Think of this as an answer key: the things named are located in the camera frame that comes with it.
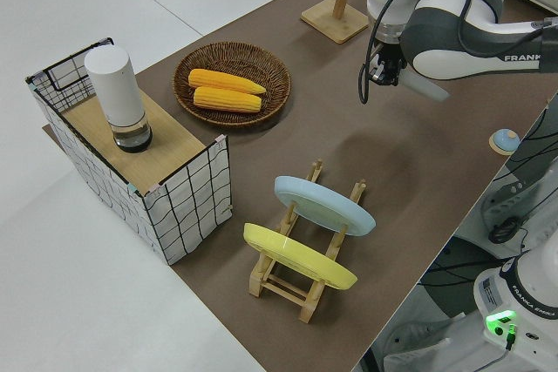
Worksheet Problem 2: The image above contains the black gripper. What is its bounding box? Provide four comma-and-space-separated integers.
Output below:
370, 39, 410, 88

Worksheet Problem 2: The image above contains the gray plate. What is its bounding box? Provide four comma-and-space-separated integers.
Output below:
398, 68, 452, 105

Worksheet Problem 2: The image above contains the light blue plate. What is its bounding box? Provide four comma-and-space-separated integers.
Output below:
273, 175, 378, 238

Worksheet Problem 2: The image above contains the yellow plate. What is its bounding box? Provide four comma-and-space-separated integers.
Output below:
242, 222, 359, 292

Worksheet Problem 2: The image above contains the low wooden plate rack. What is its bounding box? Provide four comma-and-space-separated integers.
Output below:
248, 157, 368, 324

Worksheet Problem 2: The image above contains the brown table mat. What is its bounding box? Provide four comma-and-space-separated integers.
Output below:
41, 0, 558, 372

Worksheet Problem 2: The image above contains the round wicker basket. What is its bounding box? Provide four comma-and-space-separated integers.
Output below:
173, 41, 293, 130

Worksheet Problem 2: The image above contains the blue dome call bell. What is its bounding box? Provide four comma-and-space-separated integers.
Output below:
489, 128, 521, 157

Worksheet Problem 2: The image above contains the yellow corn cob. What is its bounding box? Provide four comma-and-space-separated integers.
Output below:
192, 85, 263, 114
187, 67, 268, 96

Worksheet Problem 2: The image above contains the wooden board shelf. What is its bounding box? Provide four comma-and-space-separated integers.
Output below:
62, 90, 207, 195

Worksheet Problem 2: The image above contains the white cylinder bottle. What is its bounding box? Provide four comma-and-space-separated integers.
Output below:
83, 45, 154, 154

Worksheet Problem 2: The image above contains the white robot pedestal with cables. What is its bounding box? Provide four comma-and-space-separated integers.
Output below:
358, 93, 558, 372

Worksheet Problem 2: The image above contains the coiled black cable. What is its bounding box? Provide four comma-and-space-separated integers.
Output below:
487, 216, 521, 246

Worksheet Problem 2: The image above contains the wire box with grid cloth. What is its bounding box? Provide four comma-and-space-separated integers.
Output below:
24, 36, 233, 267

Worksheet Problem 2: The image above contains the green lit plug cable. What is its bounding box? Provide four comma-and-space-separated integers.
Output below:
502, 321, 519, 352

